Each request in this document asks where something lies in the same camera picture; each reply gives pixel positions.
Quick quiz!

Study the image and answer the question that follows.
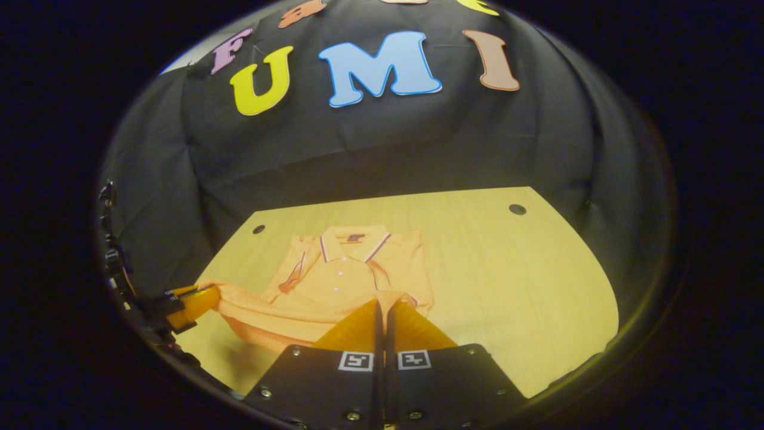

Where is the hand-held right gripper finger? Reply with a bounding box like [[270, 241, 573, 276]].
[[244, 299, 383, 430], [385, 299, 529, 430]]

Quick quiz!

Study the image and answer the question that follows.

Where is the orange T-shirt with striped collar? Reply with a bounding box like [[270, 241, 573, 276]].
[[197, 225, 435, 353]]

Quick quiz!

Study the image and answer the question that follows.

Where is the black backdrop cloth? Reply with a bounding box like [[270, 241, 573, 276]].
[[95, 0, 672, 311]]

